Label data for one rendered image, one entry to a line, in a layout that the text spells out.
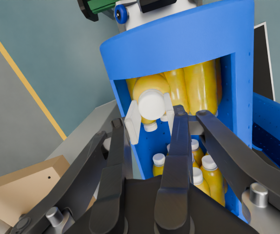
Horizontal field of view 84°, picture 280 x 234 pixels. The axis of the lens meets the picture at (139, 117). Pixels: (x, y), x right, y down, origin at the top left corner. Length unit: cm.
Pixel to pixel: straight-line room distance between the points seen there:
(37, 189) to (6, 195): 13
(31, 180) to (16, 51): 142
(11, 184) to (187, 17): 74
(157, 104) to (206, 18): 12
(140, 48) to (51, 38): 151
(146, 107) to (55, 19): 152
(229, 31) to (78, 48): 144
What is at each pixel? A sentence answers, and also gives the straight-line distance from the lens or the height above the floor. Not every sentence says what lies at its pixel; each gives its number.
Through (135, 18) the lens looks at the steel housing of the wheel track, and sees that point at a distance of 54.
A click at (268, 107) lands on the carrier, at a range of 111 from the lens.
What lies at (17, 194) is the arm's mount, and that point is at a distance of 79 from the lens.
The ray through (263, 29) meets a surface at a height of 15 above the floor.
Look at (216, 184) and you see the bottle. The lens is 51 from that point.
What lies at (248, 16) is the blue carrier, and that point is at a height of 119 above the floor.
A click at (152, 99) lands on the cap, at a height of 125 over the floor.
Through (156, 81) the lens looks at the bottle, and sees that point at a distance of 24.
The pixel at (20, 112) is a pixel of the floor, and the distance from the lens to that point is 214.
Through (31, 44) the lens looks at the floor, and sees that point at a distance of 182.
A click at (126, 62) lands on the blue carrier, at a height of 121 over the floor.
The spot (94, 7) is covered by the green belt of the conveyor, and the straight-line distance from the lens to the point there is 61.
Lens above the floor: 146
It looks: 66 degrees down
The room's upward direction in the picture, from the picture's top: 168 degrees counter-clockwise
